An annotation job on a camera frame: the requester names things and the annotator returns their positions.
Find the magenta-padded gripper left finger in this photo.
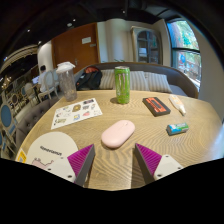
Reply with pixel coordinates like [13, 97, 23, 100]
[45, 143, 97, 187]

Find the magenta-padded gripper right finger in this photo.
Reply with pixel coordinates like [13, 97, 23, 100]
[134, 142, 184, 185]

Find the pink computer mouse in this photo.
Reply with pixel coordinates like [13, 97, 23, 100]
[100, 119, 136, 150]

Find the yellow card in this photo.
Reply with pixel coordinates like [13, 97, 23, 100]
[14, 148, 28, 164]

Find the white sticker sheet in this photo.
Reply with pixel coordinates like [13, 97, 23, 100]
[50, 97, 104, 130]

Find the grey tufted armchair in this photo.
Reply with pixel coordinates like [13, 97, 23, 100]
[14, 98, 56, 148]

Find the black box orange print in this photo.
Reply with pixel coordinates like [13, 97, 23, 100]
[142, 96, 172, 117]

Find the white tube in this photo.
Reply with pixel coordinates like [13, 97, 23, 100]
[168, 94, 187, 117]

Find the blue-backed chairs group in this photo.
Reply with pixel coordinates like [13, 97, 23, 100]
[0, 78, 38, 159]

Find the striped cushion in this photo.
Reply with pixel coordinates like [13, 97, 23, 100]
[99, 69, 116, 90]
[129, 70, 150, 92]
[143, 71, 173, 94]

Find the clear shaker bottle white lid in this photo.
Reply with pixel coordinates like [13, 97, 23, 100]
[55, 61, 78, 102]

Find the white oval-back chair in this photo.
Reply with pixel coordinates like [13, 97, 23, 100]
[37, 69, 61, 103]

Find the grey curved sofa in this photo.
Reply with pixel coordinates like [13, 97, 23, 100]
[73, 61, 200, 99]

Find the person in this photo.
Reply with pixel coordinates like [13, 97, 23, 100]
[37, 65, 50, 93]

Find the black backpack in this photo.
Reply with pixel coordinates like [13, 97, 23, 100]
[75, 65, 103, 91]

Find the green drink can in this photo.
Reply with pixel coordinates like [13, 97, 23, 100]
[114, 65, 132, 105]

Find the black-framed window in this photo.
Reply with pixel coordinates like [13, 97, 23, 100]
[166, 19, 203, 89]

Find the brown wooden door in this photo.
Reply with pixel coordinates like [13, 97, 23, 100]
[50, 22, 101, 75]

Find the grey arched glass cabinet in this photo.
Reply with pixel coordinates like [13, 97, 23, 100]
[130, 25, 164, 65]

